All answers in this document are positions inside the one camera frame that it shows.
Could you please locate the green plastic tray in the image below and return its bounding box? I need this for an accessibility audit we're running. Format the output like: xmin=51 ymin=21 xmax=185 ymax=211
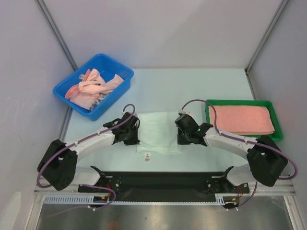
xmin=205 ymin=99 xmax=283 ymax=141

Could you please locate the pink towel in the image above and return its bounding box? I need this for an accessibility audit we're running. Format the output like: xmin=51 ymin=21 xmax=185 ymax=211
xmin=65 ymin=69 xmax=124 ymax=110
xmin=209 ymin=105 xmax=275 ymax=135

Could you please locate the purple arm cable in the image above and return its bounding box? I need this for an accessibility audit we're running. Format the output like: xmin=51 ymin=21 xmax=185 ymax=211
xmin=35 ymin=103 xmax=138 ymax=218
xmin=179 ymin=98 xmax=299 ymax=211

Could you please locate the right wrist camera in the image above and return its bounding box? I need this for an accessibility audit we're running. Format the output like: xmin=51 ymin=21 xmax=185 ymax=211
xmin=179 ymin=109 xmax=193 ymax=117

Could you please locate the blue plastic bin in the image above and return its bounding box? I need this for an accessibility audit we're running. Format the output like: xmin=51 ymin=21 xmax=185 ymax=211
xmin=53 ymin=54 xmax=134 ymax=121

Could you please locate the light blue towel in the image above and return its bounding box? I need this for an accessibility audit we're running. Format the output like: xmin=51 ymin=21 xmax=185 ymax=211
xmin=137 ymin=112 xmax=182 ymax=155

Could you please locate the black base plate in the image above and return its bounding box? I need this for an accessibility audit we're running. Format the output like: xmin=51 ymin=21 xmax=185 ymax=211
xmin=78 ymin=172 xmax=249 ymax=203

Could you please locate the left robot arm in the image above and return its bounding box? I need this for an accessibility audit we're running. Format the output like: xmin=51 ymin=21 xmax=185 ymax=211
xmin=37 ymin=112 xmax=140 ymax=192

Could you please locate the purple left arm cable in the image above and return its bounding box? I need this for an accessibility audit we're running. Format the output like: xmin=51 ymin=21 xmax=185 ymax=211
xmin=35 ymin=103 xmax=138 ymax=218

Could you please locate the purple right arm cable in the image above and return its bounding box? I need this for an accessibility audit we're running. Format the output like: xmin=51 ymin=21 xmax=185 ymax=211
xmin=179 ymin=98 xmax=299 ymax=211

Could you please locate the pink towel in bin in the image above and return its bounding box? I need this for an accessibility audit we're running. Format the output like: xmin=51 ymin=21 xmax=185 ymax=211
xmin=65 ymin=69 xmax=124 ymax=110

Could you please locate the aluminium frame rail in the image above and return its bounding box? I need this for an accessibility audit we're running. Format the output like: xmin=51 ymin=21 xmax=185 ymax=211
xmin=35 ymin=177 xmax=294 ymax=194

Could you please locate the white slotted cable duct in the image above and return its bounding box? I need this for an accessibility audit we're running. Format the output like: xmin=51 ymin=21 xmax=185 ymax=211
xmin=44 ymin=194 xmax=116 ymax=204

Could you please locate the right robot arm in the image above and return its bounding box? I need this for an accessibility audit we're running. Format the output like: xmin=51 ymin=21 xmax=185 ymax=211
xmin=175 ymin=114 xmax=288 ymax=193

